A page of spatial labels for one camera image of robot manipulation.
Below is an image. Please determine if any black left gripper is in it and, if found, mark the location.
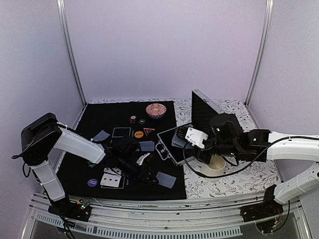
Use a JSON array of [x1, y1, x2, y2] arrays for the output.
[[117, 155, 160, 186]]

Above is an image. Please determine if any blue face-down carried card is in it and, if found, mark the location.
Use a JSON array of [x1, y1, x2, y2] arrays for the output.
[[156, 172, 176, 189]]

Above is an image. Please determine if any dealt blue card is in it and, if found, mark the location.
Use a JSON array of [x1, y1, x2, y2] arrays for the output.
[[139, 141, 155, 152], [92, 130, 110, 142]]

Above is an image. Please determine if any blue playing card deck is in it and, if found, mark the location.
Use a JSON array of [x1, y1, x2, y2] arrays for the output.
[[171, 134, 193, 149]]

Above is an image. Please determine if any four of diamonds card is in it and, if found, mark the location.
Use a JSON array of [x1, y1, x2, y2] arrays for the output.
[[100, 173, 122, 188]]

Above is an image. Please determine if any eight of diamonds card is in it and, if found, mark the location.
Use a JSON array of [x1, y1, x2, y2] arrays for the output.
[[104, 167, 122, 176]]

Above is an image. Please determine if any orange big blind button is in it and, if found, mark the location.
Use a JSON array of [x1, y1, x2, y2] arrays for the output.
[[134, 131, 144, 138]]

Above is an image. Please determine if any red triangular all-in marker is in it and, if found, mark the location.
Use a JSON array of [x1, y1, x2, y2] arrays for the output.
[[143, 127, 156, 137]]

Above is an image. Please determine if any black poker chip stack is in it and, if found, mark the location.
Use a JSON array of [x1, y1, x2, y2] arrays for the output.
[[139, 119, 146, 125]]

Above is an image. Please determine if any purple small blind button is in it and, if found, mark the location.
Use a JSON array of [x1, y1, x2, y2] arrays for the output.
[[87, 178, 98, 188]]

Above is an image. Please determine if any green blue poker chip stack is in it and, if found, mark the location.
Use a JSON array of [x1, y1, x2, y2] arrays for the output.
[[87, 161, 97, 168]]

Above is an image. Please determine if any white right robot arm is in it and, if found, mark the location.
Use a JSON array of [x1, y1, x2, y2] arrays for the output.
[[176, 113, 319, 217]]

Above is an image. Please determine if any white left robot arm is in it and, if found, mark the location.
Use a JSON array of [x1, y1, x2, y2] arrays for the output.
[[12, 113, 159, 216]]

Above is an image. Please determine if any white ceramic mug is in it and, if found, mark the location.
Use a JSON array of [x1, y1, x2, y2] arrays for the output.
[[200, 157, 226, 176]]

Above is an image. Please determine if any black poker table mat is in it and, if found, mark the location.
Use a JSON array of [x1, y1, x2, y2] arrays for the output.
[[57, 101, 186, 201]]

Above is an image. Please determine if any floral white tablecloth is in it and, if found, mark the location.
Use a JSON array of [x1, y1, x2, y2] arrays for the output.
[[78, 100, 280, 201]]

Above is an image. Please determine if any red patterned ceramic bowl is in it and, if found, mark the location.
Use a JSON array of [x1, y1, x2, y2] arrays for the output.
[[146, 103, 167, 120]]

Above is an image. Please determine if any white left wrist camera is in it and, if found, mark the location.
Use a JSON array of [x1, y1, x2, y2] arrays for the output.
[[136, 153, 150, 166]]

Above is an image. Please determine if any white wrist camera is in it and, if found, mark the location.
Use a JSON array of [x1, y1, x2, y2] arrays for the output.
[[136, 153, 150, 166], [185, 127, 208, 149]]

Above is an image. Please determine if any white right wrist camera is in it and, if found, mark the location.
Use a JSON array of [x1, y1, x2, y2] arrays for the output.
[[185, 127, 208, 149]]

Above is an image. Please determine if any aluminium front rail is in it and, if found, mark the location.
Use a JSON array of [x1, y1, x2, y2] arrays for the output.
[[22, 193, 312, 239]]

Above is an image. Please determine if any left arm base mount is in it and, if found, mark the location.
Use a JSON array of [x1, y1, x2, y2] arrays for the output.
[[48, 195, 92, 222]]

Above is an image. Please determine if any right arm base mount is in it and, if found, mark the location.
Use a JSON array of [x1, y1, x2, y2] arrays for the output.
[[240, 185, 284, 234]]

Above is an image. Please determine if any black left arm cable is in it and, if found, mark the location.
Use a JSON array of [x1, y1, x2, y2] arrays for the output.
[[11, 121, 69, 179]]

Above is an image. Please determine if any right aluminium frame post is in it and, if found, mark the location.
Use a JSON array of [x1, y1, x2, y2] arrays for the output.
[[244, 0, 274, 108]]

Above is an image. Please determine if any aluminium frame post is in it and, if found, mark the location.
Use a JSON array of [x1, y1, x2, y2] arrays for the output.
[[244, 0, 274, 108], [56, 0, 87, 107]]

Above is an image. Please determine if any left aluminium frame post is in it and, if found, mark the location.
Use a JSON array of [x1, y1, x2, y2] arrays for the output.
[[56, 0, 87, 107]]

